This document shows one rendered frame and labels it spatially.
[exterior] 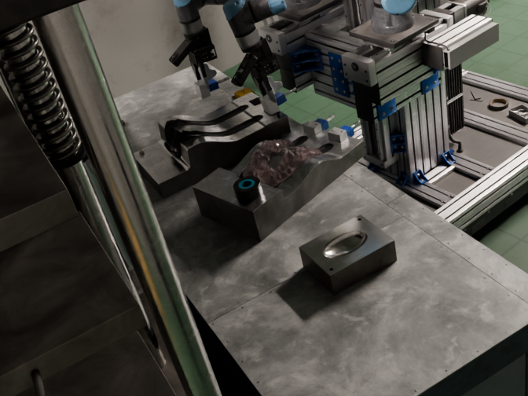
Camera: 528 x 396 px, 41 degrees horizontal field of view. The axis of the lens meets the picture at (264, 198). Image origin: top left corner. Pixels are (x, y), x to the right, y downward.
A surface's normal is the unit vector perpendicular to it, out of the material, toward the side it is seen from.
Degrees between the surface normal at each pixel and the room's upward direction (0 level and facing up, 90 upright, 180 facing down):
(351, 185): 0
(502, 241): 0
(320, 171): 90
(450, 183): 0
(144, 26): 90
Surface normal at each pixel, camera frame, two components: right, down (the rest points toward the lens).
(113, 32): 0.59, 0.36
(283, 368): -0.20, -0.80
